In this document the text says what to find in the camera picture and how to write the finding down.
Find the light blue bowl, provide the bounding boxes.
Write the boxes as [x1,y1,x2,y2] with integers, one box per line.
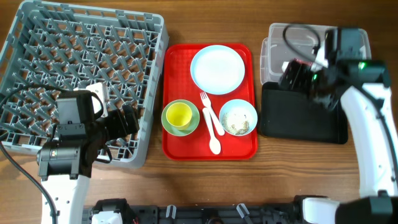
[219,99,258,136]

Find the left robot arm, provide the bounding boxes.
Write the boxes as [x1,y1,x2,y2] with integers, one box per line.
[37,90,139,223]

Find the yellow cup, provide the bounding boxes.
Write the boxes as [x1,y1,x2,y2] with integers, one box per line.
[166,102,193,130]

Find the pink plastic fork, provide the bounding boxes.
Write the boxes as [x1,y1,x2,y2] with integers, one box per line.
[200,91,225,136]

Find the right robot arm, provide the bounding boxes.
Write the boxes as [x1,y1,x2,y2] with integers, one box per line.
[279,59,397,223]

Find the light blue plate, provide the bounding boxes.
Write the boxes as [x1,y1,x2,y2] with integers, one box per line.
[190,45,245,95]

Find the green saucer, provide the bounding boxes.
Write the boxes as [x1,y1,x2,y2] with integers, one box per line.
[161,100,200,137]

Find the black waste tray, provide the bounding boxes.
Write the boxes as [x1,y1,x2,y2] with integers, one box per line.
[259,82,348,144]

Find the white plastic spoon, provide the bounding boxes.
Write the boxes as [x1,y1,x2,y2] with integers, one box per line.
[202,108,221,155]

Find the grey dishwasher rack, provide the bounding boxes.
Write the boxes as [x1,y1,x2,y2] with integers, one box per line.
[1,1,169,169]

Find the red snack wrapper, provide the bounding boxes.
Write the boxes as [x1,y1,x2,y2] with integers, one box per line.
[294,58,313,66]

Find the white napkin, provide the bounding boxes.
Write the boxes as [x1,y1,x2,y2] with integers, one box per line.
[282,62,289,72]

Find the clear plastic bin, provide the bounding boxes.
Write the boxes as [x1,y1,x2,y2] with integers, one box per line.
[259,22,373,95]

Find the rice and food scraps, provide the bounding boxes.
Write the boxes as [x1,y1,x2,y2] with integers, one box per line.
[221,111,250,136]

